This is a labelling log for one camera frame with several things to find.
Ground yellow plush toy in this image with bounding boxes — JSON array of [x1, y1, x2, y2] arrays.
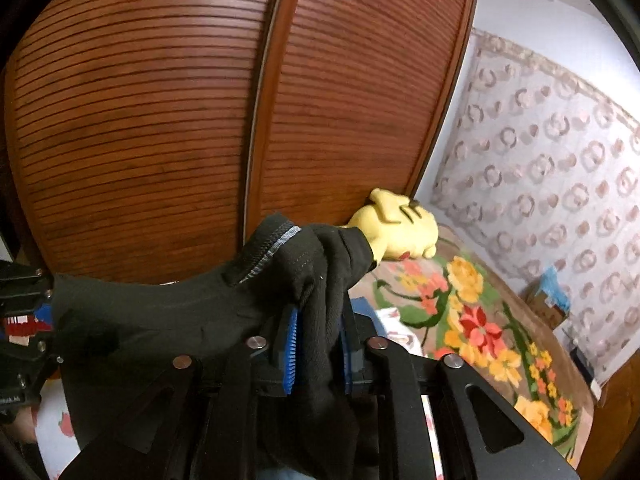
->
[[345, 187, 440, 263]]

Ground wooden bed headboard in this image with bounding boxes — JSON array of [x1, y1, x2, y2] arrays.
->
[[575, 355, 640, 471]]

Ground blue printed box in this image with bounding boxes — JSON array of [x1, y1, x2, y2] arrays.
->
[[525, 265, 572, 331]]

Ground floral blanket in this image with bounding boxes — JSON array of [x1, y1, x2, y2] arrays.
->
[[347, 225, 598, 466]]

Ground person's left hand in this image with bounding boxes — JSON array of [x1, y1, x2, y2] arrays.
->
[[10, 410, 40, 444]]

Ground strawberry print bed sheet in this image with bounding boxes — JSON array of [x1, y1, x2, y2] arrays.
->
[[30, 305, 446, 480]]

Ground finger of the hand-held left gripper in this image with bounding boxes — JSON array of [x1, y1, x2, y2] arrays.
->
[[0, 260, 55, 322], [15, 335, 65, 403]]

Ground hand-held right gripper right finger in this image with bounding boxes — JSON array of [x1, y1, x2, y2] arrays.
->
[[337, 305, 581, 480]]

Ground dark pants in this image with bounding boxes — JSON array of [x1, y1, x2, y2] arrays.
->
[[50, 214, 378, 480]]

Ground wooden louvered wardrobe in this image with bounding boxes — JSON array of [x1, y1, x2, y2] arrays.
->
[[0, 0, 483, 286]]

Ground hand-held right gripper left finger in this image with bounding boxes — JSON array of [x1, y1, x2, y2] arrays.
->
[[57, 305, 301, 480]]

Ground circle patterned curtain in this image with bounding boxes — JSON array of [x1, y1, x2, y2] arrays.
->
[[430, 27, 640, 386]]

